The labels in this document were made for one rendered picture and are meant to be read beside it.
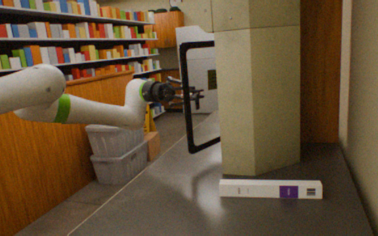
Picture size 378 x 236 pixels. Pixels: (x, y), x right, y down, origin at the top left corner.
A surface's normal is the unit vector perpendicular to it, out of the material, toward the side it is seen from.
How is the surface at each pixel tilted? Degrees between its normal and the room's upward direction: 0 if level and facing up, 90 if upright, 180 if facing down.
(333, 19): 90
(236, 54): 90
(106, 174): 96
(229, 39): 90
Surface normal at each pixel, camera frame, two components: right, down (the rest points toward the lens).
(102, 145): -0.32, 0.33
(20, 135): 0.94, 0.00
